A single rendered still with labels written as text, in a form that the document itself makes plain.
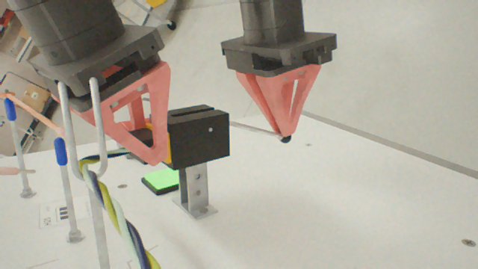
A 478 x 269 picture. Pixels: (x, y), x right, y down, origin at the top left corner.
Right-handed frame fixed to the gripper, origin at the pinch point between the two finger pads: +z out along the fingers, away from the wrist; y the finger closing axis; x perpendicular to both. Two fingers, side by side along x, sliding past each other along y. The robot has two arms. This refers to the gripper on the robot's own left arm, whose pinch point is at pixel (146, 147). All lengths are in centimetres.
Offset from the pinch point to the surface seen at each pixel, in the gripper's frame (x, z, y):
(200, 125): 4.3, 0.1, 2.1
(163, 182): 0.9, 6.8, -4.5
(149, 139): 0.2, -1.1, 1.3
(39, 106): 49, 188, -691
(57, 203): -7.8, 4.2, -8.7
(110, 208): -5.9, -5.4, 12.9
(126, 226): -5.9, -5.5, 14.7
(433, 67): 127, 69, -46
